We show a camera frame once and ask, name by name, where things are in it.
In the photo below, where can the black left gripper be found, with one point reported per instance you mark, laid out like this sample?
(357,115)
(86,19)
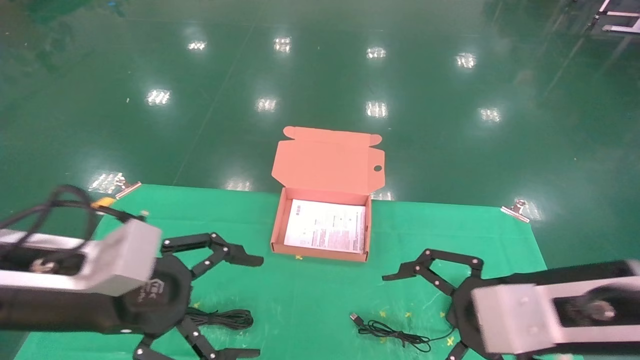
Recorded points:
(165,292)

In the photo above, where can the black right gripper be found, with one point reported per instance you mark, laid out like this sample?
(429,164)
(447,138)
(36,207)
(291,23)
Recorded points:
(462,315)

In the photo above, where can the open brown cardboard box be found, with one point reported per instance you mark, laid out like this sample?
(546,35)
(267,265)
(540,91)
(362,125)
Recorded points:
(327,165)

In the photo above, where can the green table mat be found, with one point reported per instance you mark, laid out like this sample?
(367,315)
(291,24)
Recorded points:
(310,290)

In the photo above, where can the silver metal binder clip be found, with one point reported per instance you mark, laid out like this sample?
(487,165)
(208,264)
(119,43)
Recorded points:
(127,189)
(516,210)

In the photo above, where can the white printed paper leaflet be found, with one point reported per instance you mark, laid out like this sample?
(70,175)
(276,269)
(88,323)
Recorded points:
(325,225)

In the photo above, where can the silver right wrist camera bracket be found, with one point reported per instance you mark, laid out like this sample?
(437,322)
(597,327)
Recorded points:
(515,315)

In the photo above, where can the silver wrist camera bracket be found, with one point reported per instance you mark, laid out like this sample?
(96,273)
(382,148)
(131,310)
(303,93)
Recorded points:
(120,260)
(515,315)

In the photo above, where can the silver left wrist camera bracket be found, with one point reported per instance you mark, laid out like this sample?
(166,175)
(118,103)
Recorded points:
(120,260)

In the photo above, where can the white metal frame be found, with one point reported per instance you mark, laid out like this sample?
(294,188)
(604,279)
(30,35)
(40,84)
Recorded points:
(617,20)

